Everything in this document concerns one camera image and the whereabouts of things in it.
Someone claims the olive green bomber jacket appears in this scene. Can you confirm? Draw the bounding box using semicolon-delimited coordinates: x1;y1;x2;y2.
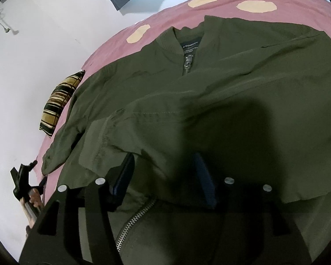
42;16;331;264

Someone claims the person's left hand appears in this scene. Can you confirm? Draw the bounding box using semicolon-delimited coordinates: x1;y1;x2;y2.
20;188;44;239

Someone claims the striped yellow black cloth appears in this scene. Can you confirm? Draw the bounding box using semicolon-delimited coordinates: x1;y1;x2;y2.
39;71;85;137

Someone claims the pink bedsheet with cream dots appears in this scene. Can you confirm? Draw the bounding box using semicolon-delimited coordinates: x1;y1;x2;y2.
41;0;331;203

